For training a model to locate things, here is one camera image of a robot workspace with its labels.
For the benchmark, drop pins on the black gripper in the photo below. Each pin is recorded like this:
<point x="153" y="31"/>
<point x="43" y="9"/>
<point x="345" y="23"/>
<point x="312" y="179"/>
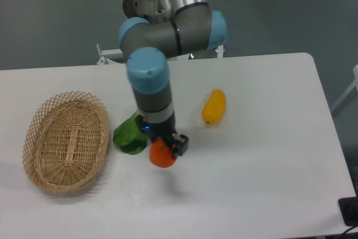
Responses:
<point x="166" y="131"/>

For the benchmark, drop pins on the orange fruit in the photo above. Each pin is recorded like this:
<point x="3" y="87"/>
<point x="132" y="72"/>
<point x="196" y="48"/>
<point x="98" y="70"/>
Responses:
<point x="160" y="155"/>

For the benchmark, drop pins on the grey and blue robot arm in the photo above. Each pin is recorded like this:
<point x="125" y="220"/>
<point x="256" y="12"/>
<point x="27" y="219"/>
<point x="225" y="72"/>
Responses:
<point x="147" y="45"/>

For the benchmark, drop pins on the woven wicker basket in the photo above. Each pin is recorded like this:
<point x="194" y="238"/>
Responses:
<point x="66" y="143"/>

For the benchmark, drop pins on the yellow mango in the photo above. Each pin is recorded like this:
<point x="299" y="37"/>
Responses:
<point x="214" y="108"/>

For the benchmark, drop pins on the green bok choy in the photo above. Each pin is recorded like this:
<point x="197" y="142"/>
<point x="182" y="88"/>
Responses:
<point x="128" y="138"/>

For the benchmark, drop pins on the black device at table corner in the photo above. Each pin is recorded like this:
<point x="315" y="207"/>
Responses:
<point x="348" y="208"/>

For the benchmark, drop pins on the white metal bracket right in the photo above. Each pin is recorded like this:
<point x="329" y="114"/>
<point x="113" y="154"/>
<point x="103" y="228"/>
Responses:
<point x="217" y="52"/>

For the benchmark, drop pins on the white metal bracket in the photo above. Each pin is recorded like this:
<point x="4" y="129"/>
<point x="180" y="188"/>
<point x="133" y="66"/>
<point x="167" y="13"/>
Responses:
<point x="109" y="56"/>
<point x="217" y="52"/>

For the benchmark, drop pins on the white metal bracket left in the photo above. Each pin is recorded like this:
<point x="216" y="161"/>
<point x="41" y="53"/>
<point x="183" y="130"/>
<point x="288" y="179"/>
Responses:
<point x="109" y="56"/>

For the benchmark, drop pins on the white frame at right edge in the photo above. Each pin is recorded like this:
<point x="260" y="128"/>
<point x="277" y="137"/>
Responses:
<point x="346" y="97"/>

